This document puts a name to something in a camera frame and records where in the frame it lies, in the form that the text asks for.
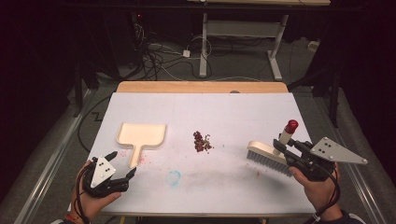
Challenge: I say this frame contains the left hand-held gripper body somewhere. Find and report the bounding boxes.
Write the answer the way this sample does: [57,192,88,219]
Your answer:
[82,156,130,199]

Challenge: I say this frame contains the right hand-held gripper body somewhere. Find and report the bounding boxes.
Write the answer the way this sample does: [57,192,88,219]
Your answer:
[284,136,368,182]

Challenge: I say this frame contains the cream brush with red-tipped handle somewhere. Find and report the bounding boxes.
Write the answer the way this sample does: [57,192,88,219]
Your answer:
[247,119,300,177]

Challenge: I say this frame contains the cream dustpan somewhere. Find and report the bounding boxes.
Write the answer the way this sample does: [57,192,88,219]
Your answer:
[116,121,167,169]

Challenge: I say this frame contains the person's left hand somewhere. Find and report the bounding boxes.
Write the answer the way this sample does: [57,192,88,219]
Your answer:
[70,160,122,222]

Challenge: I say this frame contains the person's right hand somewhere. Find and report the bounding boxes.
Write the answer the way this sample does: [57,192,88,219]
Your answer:
[288,165,342,213]

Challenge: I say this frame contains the black stand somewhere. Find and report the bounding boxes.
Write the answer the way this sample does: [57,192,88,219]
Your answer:
[288,59,343,129]
[72,59,101,119]

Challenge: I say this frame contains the white table mat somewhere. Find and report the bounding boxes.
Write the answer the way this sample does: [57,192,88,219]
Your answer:
[88,91,317,217]

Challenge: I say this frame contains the pile of red crumbs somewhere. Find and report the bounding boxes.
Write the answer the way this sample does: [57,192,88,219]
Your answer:
[192,130,215,154]

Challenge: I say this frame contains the wooden table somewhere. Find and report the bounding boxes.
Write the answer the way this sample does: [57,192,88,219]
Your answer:
[116,80,290,94]

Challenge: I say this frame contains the white floor box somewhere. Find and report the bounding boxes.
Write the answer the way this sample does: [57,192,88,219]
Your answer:
[307,40,321,53]

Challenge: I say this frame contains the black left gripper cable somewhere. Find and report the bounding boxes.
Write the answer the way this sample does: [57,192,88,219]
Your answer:
[74,161,94,224]

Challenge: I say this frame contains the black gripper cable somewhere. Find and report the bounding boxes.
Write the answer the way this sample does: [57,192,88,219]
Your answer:
[74,161,94,224]
[310,164,342,224]

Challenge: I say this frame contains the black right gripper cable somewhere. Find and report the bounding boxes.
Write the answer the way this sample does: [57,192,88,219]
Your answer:
[310,164,342,224]

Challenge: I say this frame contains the black looping floor cable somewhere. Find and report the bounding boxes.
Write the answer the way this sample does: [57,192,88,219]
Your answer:
[77,94,112,154]

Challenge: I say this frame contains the metal floor rail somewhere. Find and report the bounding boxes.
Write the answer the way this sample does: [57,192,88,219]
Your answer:
[12,88,96,224]
[314,92,396,224]

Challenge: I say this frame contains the tangle of black floor cables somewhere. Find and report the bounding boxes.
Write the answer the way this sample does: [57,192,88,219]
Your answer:
[130,22,214,82]

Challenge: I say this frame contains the white desk frame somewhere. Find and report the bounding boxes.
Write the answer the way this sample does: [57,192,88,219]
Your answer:
[198,12,290,82]

